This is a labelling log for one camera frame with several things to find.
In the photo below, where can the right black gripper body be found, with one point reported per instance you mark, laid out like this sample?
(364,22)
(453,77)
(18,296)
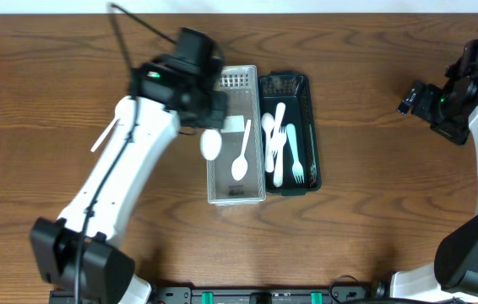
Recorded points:
(437,106)

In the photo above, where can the white label sticker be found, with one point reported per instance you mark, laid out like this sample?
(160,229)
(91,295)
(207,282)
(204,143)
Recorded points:
(234,124)

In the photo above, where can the black plastic basket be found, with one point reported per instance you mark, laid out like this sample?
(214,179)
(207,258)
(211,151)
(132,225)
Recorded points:
(292,89)

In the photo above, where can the clear plastic basket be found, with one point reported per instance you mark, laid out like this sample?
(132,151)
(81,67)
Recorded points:
(241,85)

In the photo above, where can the pale green plastic fork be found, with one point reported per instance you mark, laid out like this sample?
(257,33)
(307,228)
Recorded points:
(297,169)

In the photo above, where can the white plastic spoon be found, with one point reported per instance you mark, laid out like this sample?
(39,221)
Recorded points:
(210,144)
(240,165)
(104,134)
(267,121)

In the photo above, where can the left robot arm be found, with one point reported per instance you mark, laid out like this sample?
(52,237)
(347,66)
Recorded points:
(80,250)

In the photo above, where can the white plastic fork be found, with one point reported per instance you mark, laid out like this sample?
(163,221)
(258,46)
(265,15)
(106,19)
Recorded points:
(278,117)
(278,167)

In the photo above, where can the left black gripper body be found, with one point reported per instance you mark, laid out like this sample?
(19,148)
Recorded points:
(212,111)

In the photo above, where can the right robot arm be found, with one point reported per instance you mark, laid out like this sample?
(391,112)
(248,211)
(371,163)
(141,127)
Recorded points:
(451,111)

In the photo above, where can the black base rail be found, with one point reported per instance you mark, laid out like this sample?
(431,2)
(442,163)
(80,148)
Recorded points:
(341,293)

